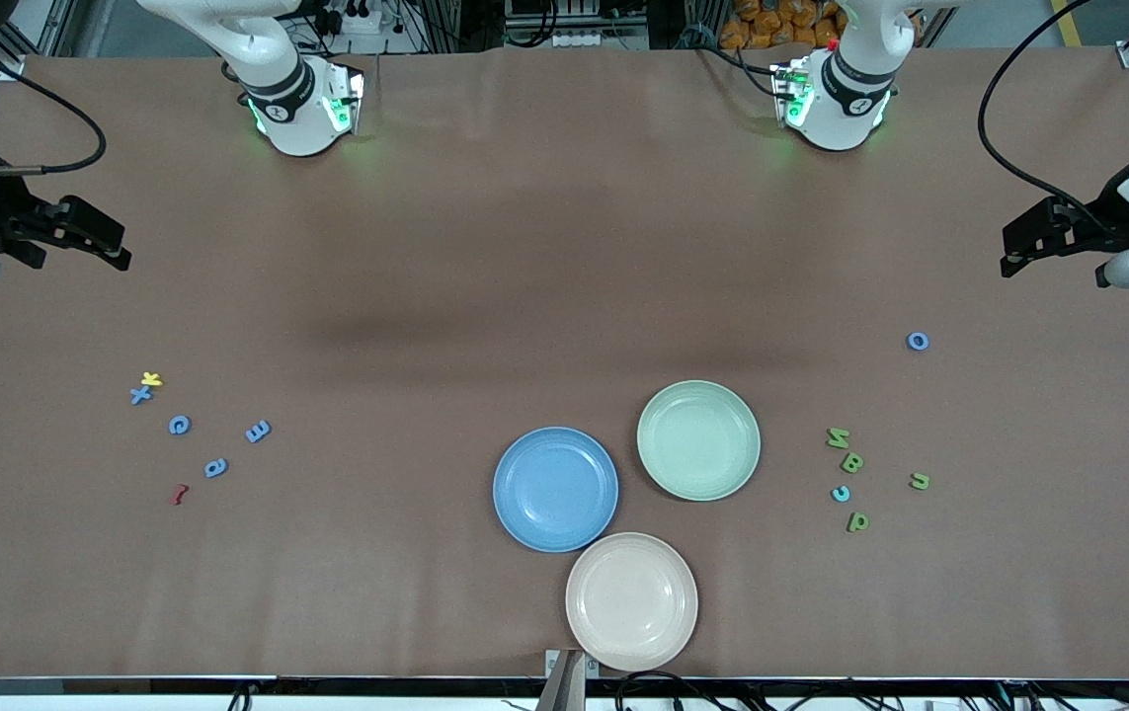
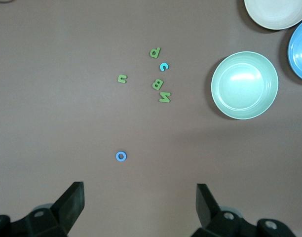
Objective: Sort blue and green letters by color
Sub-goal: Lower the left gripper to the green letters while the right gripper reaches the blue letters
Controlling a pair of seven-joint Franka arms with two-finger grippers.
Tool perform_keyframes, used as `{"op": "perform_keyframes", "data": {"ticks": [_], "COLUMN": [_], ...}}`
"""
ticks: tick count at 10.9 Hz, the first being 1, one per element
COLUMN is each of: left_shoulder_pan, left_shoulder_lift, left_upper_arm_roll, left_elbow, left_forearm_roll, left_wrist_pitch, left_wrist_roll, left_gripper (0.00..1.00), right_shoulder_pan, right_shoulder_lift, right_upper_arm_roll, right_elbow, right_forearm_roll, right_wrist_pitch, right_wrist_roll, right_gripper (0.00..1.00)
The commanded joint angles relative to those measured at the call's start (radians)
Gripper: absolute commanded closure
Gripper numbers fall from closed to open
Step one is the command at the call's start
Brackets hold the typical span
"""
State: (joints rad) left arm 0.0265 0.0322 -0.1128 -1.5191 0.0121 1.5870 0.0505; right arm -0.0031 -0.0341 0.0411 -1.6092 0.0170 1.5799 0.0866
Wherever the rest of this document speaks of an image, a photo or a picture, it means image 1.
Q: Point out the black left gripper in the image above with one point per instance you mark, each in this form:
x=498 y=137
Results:
x=1109 y=223

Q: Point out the blue letter X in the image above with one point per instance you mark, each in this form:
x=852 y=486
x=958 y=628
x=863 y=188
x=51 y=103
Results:
x=139 y=395

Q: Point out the blue letter C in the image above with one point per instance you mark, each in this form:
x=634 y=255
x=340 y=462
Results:
x=172 y=426

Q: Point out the blue letter E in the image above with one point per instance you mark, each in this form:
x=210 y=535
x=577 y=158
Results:
x=258 y=432

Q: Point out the blue letter a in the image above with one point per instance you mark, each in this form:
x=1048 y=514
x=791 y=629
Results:
x=215 y=468

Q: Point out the green letter J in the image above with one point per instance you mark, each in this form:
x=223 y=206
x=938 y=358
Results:
x=920 y=483

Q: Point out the green letter N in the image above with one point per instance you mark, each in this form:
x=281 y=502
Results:
x=838 y=437

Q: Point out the green letter B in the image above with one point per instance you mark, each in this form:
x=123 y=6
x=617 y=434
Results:
x=852 y=461

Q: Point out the green letter P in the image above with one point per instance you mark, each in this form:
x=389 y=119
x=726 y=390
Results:
x=858 y=521

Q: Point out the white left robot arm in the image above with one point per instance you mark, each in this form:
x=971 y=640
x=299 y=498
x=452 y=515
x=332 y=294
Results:
x=841 y=109

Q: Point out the yellow letter K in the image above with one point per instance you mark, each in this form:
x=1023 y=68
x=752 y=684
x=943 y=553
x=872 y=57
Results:
x=151 y=379

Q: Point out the blue letter O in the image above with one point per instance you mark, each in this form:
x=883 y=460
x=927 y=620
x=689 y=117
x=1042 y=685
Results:
x=911 y=342

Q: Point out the red letter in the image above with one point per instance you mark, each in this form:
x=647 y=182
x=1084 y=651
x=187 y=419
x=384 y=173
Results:
x=180 y=494

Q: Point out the teal letter C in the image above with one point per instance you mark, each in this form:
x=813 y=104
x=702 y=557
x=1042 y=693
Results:
x=846 y=494

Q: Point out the orange bag pile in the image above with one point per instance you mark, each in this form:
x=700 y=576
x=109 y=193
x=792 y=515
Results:
x=762 y=25

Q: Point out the white power strip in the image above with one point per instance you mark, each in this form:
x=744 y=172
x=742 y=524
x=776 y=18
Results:
x=584 y=39
x=366 y=25

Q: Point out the green plate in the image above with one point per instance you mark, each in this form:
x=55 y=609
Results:
x=727 y=474

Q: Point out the brown paper table cover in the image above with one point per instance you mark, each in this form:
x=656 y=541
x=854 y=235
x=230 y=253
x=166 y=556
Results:
x=623 y=247

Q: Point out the blue plate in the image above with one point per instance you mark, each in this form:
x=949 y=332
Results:
x=584 y=523

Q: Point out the beige plate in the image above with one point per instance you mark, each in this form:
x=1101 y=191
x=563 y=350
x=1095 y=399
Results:
x=631 y=601

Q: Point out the grey metal bracket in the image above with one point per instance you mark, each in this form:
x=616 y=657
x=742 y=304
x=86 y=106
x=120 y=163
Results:
x=564 y=681

